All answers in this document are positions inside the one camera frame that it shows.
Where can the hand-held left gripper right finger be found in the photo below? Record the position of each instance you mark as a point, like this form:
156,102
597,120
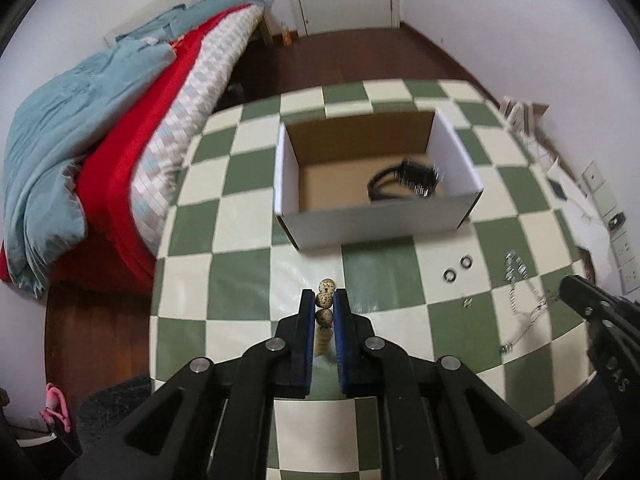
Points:
342,320

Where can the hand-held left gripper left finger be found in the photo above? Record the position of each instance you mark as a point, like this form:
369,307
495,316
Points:
306,320

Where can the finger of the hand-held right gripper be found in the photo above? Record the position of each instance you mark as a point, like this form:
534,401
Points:
582,294

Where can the white cardboard box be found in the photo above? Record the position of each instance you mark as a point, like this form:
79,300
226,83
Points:
370,180

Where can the green white checked tablecloth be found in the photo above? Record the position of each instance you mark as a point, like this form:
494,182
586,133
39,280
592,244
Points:
240,260

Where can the white paper boxes pile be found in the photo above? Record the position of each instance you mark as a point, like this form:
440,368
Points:
522,112

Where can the dark fuzzy rug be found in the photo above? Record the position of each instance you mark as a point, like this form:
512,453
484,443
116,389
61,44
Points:
112,410

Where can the pale checked quilt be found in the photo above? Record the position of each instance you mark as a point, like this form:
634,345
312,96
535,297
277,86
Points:
195,105

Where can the pink cloth item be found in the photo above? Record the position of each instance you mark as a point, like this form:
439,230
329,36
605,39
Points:
56,406

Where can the bed with red blanket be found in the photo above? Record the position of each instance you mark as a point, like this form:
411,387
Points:
75,110

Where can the white wall socket panels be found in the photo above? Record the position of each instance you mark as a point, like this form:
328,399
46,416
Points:
612,220

